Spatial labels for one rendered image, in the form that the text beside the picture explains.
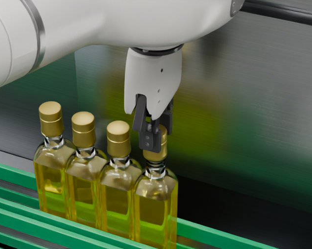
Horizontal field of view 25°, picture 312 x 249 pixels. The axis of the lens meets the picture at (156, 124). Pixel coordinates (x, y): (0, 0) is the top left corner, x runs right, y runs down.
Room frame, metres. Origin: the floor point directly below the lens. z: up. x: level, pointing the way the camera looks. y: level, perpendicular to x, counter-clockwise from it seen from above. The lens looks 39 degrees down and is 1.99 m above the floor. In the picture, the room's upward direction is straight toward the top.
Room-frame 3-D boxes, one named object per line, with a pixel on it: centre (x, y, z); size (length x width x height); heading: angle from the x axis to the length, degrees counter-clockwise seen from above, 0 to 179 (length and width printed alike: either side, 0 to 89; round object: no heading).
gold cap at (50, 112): (0.86, 0.16, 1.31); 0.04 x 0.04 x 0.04
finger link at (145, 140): (0.76, 0.01, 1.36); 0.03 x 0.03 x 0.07; 68
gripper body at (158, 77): (0.79, 0.00, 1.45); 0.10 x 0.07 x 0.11; 158
